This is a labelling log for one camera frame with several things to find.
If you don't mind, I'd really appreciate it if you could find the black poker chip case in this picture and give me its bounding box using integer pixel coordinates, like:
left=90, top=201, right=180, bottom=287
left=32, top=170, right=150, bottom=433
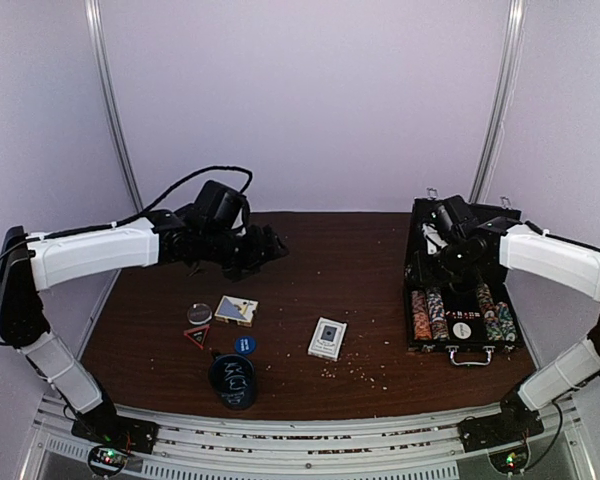
left=403, top=195, right=525, bottom=364

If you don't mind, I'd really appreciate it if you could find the green blue chip stack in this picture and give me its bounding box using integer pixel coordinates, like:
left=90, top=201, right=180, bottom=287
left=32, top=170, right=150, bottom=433
left=425, top=287, right=449, bottom=341

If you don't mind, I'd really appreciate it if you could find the right aluminium frame post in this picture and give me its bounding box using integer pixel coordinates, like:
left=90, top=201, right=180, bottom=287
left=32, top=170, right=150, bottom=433
left=469, top=0, right=526, bottom=203

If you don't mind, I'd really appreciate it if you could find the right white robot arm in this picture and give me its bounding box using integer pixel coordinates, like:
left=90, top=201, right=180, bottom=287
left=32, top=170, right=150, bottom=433
left=403, top=195, right=600, bottom=450

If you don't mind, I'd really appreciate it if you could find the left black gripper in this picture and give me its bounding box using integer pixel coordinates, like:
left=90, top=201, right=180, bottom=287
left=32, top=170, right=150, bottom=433
left=201, top=224, right=291, bottom=284

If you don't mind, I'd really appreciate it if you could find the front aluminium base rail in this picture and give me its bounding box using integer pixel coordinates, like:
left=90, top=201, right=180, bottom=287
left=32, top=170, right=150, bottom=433
left=19, top=392, right=589, bottom=480

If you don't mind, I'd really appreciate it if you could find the left aluminium frame post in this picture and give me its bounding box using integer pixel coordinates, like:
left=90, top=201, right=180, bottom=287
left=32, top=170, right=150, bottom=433
left=84, top=0, right=144, bottom=212

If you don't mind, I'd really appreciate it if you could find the dark blue printed cup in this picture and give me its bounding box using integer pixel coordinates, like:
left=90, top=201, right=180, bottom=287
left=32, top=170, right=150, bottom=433
left=207, top=353, right=258, bottom=411

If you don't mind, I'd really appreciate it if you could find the white dealer button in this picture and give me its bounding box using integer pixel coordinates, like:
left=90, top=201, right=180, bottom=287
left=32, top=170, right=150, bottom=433
left=452, top=322, right=473, bottom=340

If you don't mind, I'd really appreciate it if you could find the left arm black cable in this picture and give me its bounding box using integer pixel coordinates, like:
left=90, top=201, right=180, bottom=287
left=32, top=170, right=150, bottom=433
left=0, top=166, right=255, bottom=346

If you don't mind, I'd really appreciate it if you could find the orange black chip stack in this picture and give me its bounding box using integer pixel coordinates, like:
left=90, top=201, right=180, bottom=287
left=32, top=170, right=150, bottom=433
left=411, top=290, right=431, bottom=340
left=476, top=283, right=497, bottom=319

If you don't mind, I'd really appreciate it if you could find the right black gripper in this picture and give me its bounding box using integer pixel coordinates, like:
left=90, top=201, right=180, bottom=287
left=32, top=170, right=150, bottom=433
left=409, top=239, right=480, bottom=287

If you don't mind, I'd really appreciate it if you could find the white card deck box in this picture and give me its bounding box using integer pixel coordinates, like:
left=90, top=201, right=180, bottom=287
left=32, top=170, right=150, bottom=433
left=307, top=317, right=348, bottom=361

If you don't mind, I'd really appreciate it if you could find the triangular all in button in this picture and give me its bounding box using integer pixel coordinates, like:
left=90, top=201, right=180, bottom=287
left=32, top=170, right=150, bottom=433
left=183, top=324, right=210, bottom=350

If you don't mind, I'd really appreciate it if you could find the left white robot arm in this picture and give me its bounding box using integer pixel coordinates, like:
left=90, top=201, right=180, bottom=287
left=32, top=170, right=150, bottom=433
left=0, top=180, right=289, bottom=444

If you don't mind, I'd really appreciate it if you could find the aluminium frame post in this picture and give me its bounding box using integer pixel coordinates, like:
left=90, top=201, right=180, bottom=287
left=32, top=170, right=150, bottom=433
left=84, top=0, right=144, bottom=212
left=469, top=0, right=526, bottom=203

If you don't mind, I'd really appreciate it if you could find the clear acrylic dealer button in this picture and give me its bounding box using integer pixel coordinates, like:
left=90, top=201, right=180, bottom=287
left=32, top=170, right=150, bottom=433
left=186, top=303, right=213, bottom=326

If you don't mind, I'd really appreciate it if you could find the blue round blind button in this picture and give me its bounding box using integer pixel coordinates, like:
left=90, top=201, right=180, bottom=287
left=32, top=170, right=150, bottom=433
left=234, top=335, right=257, bottom=356

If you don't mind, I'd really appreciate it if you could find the yellow blue card deck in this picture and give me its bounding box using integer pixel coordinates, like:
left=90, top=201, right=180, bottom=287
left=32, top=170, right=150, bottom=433
left=214, top=295, right=259, bottom=328

